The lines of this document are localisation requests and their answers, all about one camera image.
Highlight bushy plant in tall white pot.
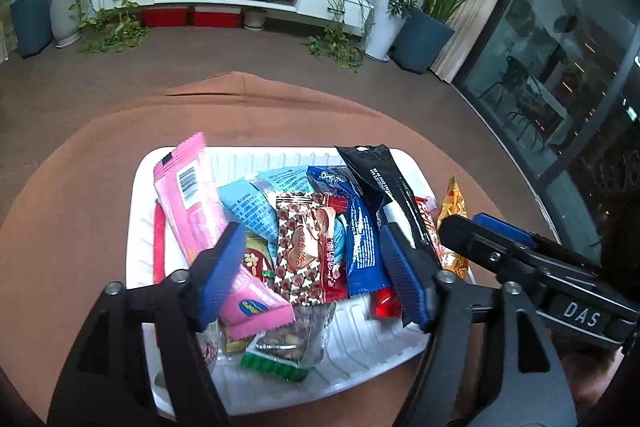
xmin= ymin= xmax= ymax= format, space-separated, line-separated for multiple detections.
xmin=364 ymin=0 xmax=416 ymax=62

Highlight red storage box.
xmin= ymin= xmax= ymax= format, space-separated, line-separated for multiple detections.
xmin=192 ymin=7 xmax=242 ymax=28
xmin=141 ymin=7 xmax=190 ymax=28

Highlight small plant in white pot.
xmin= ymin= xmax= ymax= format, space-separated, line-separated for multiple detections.
xmin=50 ymin=0 xmax=86 ymax=48

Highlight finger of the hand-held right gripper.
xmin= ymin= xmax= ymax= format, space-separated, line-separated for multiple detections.
xmin=472 ymin=213 xmax=601 ymax=273
xmin=437 ymin=214 xmax=546 ymax=283

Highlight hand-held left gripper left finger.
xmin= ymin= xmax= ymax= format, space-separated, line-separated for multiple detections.
xmin=47 ymin=222 xmax=247 ymax=427

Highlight glass sliding door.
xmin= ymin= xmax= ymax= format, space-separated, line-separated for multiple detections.
xmin=450 ymin=0 xmax=640 ymax=253

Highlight green paw print packet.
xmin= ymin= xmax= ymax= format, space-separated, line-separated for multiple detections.
xmin=242 ymin=232 xmax=277 ymax=290

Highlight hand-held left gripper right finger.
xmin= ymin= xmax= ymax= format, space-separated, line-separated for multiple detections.
xmin=382 ymin=223 xmax=581 ymax=427

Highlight small white pot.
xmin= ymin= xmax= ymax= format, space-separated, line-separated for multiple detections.
xmin=243 ymin=8 xmax=268 ymax=30

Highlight black snack packet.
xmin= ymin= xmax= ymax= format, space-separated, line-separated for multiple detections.
xmin=334 ymin=144 xmax=443 ymax=270

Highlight dark blue cookie packet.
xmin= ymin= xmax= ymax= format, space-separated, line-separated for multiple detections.
xmin=306 ymin=164 xmax=394 ymax=298

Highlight red white snack packet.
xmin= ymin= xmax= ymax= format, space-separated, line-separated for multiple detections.
xmin=414 ymin=196 xmax=443 ymax=268

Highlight small red candy packet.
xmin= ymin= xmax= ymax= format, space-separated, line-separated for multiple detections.
xmin=370 ymin=286 xmax=404 ymax=321

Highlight orange snack packet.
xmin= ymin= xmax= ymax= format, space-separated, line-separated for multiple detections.
xmin=436 ymin=177 xmax=472 ymax=279

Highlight white foam tray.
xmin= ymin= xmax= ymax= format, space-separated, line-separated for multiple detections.
xmin=124 ymin=147 xmax=476 ymax=423

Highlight clear green nut packet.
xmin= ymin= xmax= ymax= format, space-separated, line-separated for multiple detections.
xmin=240 ymin=302 xmax=337 ymax=383

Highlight heart patterned snack packet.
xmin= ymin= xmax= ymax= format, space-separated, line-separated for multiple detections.
xmin=272 ymin=193 xmax=349 ymax=308

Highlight light blue snack packet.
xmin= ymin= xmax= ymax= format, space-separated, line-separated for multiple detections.
xmin=217 ymin=164 xmax=348 ymax=258

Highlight pink snack packet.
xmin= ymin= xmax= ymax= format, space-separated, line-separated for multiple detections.
xmin=152 ymin=132 xmax=296 ymax=340

